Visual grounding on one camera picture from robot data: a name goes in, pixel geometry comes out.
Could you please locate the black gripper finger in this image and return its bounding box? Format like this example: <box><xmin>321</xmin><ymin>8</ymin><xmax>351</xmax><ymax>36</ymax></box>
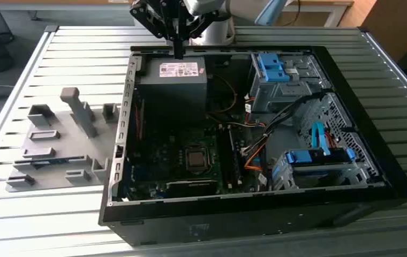
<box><xmin>130</xmin><ymin>0</ymin><xmax>180</xmax><ymax>59</ymax></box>
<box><xmin>179</xmin><ymin>12</ymin><xmax>230</xmax><ymax>59</ymax></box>

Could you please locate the blue RAM stick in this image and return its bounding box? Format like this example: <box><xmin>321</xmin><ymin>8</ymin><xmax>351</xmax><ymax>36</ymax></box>
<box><xmin>15</xmin><ymin>157</ymin><xmax>83</xmax><ymax>165</ymax></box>

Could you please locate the black RAM slot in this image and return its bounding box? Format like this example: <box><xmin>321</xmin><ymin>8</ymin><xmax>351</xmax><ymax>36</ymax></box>
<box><xmin>215</xmin><ymin>124</ymin><xmax>231</xmax><ymax>190</ymax></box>

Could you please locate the grey power supply unit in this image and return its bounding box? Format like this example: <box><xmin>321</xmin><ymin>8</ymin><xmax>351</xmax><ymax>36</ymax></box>
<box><xmin>135</xmin><ymin>55</ymin><xmax>210</xmax><ymax>131</ymax></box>

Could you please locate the blue plastic disk carrier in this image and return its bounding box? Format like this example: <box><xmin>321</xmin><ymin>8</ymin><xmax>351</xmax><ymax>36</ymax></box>
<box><xmin>257</xmin><ymin>52</ymin><xmax>294</xmax><ymax>83</ymax></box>
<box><xmin>285</xmin><ymin>148</ymin><xmax>357</xmax><ymax>172</ymax></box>

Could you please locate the grey metal drive cage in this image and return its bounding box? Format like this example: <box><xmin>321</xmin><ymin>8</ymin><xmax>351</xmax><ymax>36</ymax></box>
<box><xmin>270</xmin><ymin>157</ymin><xmax>386</xmax><ymax>191</ymax></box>
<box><xmin>250</xmin><ymin>52</ymin><xmax>333</xmax><ymax>113</ymax></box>

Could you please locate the black CPU socket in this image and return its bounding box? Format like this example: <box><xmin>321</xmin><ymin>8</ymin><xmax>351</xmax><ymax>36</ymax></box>
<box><xmin>184</xmin><ymin>145</ymin><xmax>212</xmax><ymax>175</ymax></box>

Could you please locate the silver CPU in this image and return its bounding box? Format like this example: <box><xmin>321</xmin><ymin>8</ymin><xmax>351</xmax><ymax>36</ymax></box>
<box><xmin>188</xmin><ymin>151</ymin><xmax>207</xmax><ymax>168</ymax></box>

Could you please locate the green motherboard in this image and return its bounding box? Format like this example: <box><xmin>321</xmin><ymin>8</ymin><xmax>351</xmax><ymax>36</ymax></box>
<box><xmin>123</xmin><ymin>124</ymin><xmax>262</xmax><ymax>200</ymax></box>

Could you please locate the grey plastic parts rack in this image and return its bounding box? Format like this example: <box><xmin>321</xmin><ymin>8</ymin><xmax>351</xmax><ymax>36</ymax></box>
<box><xmin>5</xmin><ymin>87</ymin><xmax>123</xmax><ymax>193</ymax></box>

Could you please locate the brown wooden cabinet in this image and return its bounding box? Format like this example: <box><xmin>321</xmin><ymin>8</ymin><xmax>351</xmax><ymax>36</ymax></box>
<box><xmin>339</xmin><ymin>0</ymin><xmax>407</xmax><ymax>64</ymax></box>

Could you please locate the black graphics card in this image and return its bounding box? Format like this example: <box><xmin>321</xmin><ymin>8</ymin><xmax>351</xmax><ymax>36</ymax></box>
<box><xmin>164</xmin><ymin>179</ymin><xmax>219</xmax><ymax>199</ymax></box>

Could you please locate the black hard disk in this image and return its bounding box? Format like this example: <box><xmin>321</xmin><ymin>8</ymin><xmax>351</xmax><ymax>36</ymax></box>
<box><xmin>310</xmin><ymin>148</ymin><xmax>349</xmax><ymax>164</ymax></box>

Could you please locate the black PC case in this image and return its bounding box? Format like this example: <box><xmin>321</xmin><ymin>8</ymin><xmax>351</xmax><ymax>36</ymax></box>
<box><xmin>98</xmin><ymin>44</ymin><xmax>407</xmax><ymax>247</ymax></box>

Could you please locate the wooden desk with grey frame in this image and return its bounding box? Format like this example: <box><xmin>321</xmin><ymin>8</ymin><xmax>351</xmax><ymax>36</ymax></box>
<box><xmin>0</xmin><ymin>0</ymin><xmax>144</xmax><ymax>27</ymax></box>

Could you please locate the thin yellow wire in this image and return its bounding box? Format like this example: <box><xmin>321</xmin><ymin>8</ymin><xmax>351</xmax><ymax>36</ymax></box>
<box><xmin>206</xmin><ymin>74</ymin><xmax>239</xmax><ymax>116</ymax></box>

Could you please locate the thin red wire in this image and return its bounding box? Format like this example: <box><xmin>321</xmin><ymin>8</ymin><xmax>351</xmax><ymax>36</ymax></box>
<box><xmin>326</xmin><ymin>130</ymin><xmax>338</xmax><ymax>148</ymax></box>
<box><xmin>135</xmin><ymin>99</ymin><xmax>144</xmax><ymax>140</ymax></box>

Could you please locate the wooden desk with white frame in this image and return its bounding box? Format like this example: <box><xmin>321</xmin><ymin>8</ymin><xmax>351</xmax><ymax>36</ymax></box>
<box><xmin>282</xmin><ymin>0</ymin><xmax>355</xmax><ymax>27</ymax></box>

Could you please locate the orange wire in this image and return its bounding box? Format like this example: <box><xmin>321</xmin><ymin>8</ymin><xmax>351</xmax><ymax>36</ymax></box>
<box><xmin>245</xmin><ymin>146</ymin><xmax>266</xmax><ymax>171</ymax></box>

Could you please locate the flat blue wire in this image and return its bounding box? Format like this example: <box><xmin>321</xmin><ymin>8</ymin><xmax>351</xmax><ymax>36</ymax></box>
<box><xmin>311</xmin><ymin>122</ymin><xmax>331</xmax><ymax>156</ymax></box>

